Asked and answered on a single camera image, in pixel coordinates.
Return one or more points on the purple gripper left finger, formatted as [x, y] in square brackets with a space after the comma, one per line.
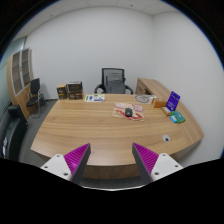
[70, 166]

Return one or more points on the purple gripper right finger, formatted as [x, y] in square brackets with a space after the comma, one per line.
[153, 166]

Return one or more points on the black computer mouse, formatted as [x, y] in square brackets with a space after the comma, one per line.
[128, 112]

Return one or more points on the patterned mouse pad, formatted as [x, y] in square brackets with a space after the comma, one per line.
[119, 111]

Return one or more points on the wooden office desk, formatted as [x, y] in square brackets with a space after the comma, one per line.
[73, 123]

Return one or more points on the green blue packet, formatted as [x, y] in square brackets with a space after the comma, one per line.
[177, 117]

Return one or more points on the orange small box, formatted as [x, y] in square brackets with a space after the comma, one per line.
[158, 102]

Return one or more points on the round patterned plate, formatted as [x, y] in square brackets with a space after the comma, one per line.
[144, 98]

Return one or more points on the purple stand-up sign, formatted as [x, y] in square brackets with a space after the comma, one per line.
[173, 101]

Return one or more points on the white green leaflet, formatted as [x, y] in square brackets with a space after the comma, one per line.
[94, 98]

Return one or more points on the black visitor chair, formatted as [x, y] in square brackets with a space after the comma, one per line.
[34, 94]

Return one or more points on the black sofa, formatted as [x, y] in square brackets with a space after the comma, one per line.
[13, 127]

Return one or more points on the small brown box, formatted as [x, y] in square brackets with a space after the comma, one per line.
[62, 91]

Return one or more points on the large brown box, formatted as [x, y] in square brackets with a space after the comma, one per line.
[75, 90]

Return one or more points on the wooden side cabinet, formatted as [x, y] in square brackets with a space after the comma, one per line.
[152, 87]

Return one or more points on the black mesh office chair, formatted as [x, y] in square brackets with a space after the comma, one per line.
[113, 81]

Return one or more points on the wooden bookshelf cabinet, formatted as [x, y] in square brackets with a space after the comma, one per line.
[19, 76]

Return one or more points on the desk cable grommet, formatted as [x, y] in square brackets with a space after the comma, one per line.
[166, 138]

